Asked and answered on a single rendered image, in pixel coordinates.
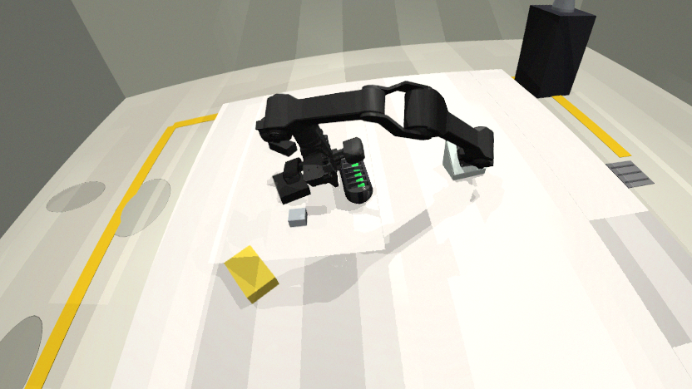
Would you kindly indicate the yellow rectangular block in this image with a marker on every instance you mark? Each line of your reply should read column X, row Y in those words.
column 251, row 274

